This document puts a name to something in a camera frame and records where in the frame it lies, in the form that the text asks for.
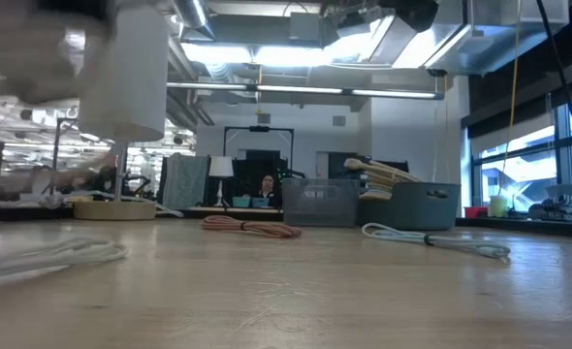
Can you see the long ceiling light bar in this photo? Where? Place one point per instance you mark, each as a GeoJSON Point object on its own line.
{"type": "Point", "coordinates": [295, 89]}

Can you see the person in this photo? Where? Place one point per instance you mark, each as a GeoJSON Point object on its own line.
{"type": "Point", "coordinates": [268, 186]}
{"type": "Point", "coordinates": [97, 177]}

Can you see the small white table lamp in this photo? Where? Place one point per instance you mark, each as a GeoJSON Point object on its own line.
{"type": "Point", "coordinates": [221, 167]}

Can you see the grey-green draped cloth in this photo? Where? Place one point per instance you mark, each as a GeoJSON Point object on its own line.
{"type": "Point", "coordinates": [185, 181]}

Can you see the brown background desk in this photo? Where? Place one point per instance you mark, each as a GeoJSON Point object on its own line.
{"type": "Point", "coordinates": [228, 212]}

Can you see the black metal gantry frame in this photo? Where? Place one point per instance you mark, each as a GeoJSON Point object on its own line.
{"type": "Point", "coordinates": [258, 128]}

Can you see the yellow-green cup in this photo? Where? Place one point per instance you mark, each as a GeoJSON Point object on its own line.
{"type": "Point", "coordinates": [498, 206]}

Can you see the silver air duct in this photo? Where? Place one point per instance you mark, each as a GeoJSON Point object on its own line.
{"type": "Point", "coordinates": [485, 39]}

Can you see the dark green plastic basket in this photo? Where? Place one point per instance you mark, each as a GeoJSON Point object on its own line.
{"type": "Point", "coordinates": [412, 208]}

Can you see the white cylinder shade table lamp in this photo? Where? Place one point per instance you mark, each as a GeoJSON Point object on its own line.
{"type": "Point", "coordinates": [136, 72]}

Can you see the grey plastic basket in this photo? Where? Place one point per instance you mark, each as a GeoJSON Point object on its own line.
{"type": "Point", "coordinates": [320, 203]}

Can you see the dark side counter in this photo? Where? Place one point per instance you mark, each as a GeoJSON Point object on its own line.
{"type": "Point", "coordinates": [509, 225]}

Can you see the large window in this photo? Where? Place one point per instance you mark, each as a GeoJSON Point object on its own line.
{"type": "Point", "coordinates": [523, 169]}

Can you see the small teal bin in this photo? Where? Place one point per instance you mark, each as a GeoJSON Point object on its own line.
{"type": "Point", "coordinates": [241, 201]}
{"type": "Point", "coordinates": [260, 201]}

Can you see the small red box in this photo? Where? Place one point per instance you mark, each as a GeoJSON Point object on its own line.
{"type": "Point", "coordinates": [475, 212]}

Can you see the black background screen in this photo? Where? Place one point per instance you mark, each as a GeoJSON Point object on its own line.
{"type": "Point", "coordinates": [254, 167]}

